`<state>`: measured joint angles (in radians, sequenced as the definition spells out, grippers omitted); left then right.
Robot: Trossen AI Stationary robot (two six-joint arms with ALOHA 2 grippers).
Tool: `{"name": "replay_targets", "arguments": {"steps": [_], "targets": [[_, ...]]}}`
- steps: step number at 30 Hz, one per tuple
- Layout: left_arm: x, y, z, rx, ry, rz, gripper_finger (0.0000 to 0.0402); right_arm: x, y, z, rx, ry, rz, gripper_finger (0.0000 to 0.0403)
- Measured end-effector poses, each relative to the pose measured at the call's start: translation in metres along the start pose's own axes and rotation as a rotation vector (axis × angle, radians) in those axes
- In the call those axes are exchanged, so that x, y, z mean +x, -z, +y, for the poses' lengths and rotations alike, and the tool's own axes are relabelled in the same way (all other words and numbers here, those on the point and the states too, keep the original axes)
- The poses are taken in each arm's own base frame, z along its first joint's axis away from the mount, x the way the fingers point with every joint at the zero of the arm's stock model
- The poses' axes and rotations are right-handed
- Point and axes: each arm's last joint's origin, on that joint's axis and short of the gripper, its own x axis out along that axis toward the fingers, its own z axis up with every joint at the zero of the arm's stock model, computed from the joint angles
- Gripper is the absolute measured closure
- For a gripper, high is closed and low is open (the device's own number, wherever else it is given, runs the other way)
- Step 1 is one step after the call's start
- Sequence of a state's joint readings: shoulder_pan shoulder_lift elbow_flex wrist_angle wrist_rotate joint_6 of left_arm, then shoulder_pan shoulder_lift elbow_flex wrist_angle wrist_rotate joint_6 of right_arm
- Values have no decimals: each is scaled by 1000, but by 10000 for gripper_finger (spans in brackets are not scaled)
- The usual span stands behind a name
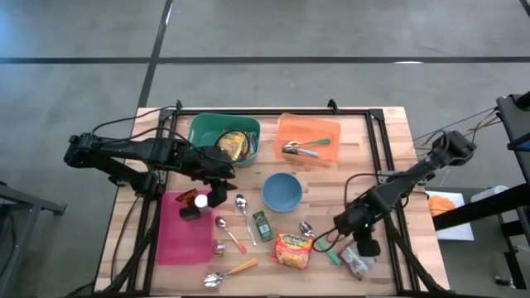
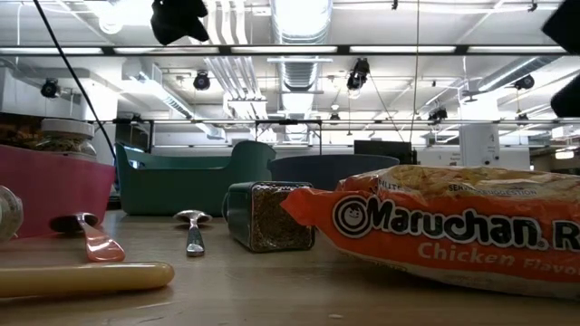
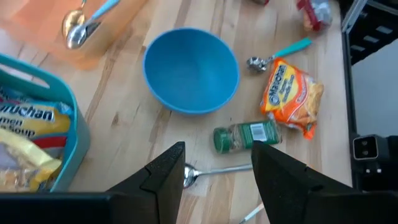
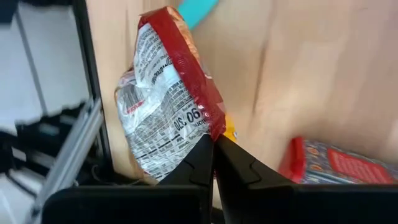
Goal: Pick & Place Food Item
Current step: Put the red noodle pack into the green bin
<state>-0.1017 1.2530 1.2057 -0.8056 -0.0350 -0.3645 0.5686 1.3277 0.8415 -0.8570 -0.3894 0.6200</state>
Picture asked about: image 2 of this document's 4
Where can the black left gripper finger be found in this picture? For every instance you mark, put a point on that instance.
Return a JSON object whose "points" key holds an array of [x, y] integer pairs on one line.
{"points": [[167, 22], [195, 20]]}

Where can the black framed light bar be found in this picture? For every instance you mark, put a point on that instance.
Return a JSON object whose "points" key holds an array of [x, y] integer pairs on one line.
{"points": [[343, 50]]}

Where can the teal plastic bin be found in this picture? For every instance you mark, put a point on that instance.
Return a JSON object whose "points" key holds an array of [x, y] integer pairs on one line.
{"points": [[172, 190]]}

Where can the all-metal spoon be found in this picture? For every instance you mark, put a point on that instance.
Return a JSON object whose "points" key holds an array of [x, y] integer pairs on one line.
{"points": [[195, 242]]}

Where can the black monitor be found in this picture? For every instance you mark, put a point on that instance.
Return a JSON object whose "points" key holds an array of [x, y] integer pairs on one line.
{"points": [[383, 149]]}

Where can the pink plastic bin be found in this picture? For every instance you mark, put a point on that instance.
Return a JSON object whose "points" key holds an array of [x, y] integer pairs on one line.
{"points": [[54, 190]]}

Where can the white appliance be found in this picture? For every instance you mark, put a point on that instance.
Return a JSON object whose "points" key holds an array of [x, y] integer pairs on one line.
{"points": [[479, 142]]}

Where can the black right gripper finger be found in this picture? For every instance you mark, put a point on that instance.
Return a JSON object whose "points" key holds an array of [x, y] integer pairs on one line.
{"points": [[568, 25], [568, 102]]}

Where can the white-lidded seasoning jar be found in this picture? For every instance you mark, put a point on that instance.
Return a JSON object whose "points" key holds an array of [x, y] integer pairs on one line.
{"points": [[65, 129]]}

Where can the green-label oregano jar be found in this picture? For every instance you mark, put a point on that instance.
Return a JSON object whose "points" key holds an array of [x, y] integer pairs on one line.
{"points": [[272, 217]]}

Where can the blue bowl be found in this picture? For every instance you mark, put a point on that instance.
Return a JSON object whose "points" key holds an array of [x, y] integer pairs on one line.
{"points": [[326, 169]]}

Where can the small clear glass jar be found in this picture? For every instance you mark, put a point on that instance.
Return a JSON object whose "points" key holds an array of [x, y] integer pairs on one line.
{"points": [[9, 213]]}

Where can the black ceiling spotlight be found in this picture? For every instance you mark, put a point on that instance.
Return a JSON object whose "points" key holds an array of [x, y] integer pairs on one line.
{"points": [[358, 74], [50, 88], [524, 82], [201, 80], [437, 114]]}

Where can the orange Maruchan ramen packet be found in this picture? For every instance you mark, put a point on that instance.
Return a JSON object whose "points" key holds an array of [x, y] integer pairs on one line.
{"points": [[453, 240]]}

